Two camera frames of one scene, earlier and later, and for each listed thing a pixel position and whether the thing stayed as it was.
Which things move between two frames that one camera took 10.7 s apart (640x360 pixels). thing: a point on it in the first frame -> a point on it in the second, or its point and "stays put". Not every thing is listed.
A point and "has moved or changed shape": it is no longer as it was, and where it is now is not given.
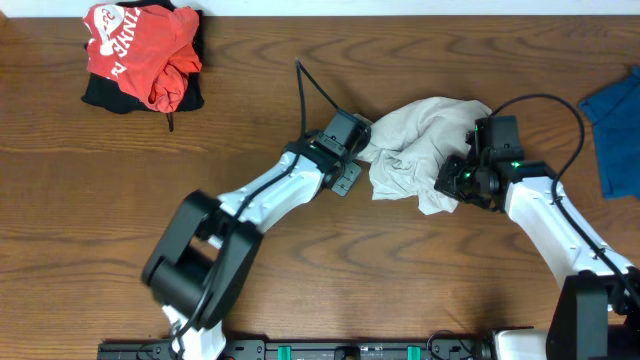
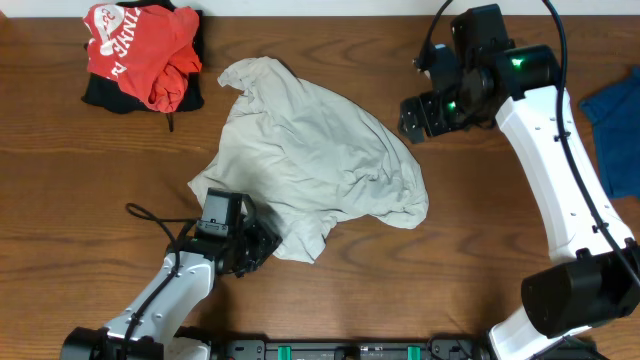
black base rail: [306, 350] stays put
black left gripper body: [348, 175] -> [251, 246]
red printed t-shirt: [149, 49] stays put
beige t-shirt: [410, 148] has moved or changed shape
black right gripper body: [461, 181] -> [451, 112]
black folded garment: [108, 94] stays put
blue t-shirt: [615, 119] stays put
